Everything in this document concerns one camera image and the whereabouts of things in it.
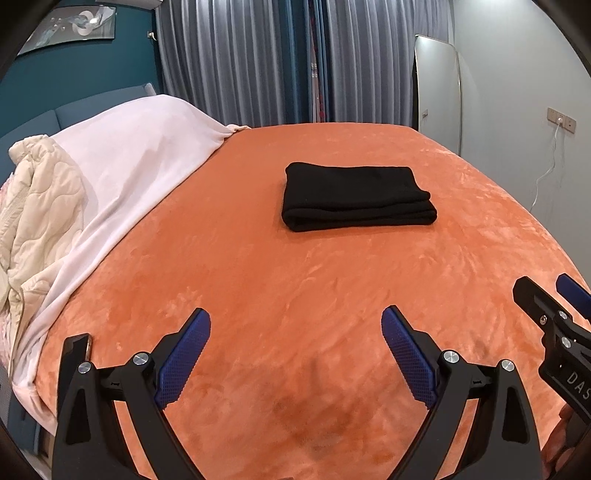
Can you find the cream quilted comforter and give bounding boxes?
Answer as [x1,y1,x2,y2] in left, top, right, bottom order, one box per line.
[0,134,88,333]

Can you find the pale pink bed sheet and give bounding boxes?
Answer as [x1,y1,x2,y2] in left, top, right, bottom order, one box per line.
[9,95,252,425]

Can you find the blue drape curtain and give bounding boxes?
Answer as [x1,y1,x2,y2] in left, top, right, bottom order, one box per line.
[302,0,333,124]

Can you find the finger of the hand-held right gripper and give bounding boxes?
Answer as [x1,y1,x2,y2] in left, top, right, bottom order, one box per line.
[512,276,571,333]
[555,273,591,321]

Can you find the grey sheer curtain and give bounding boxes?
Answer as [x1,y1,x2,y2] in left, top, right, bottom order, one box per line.
[154,0,455,130]

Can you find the orange fleece blanket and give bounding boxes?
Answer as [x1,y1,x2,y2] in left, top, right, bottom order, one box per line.
[14,121,591,480]

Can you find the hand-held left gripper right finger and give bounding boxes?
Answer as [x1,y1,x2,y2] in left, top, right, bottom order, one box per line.
[381,305,541,480]

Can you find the person's right hand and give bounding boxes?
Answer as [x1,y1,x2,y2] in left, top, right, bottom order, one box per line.
[545,401,591,469]

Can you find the black smartphone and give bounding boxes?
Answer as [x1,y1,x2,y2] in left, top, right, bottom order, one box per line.
[62,335,93,370]

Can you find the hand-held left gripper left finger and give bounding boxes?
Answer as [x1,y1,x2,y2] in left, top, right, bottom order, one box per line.
[52,307,212,480]

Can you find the black pants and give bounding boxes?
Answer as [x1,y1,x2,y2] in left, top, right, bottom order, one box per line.
[281,161,438,233]

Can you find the blue padded headboard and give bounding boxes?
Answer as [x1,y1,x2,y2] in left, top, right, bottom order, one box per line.
[0,83,158,153]

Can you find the white charger cable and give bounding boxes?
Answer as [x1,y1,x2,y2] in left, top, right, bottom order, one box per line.
[531,121,561,213]

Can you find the tall standing mirror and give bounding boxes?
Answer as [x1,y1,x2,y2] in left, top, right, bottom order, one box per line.
[412,34,463,158]

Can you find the wall power socket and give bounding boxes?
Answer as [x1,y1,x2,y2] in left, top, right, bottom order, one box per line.
[547,107,577,134]

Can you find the framed wall poster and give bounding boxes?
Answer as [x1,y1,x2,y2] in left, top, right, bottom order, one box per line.
[16,4,116,58]

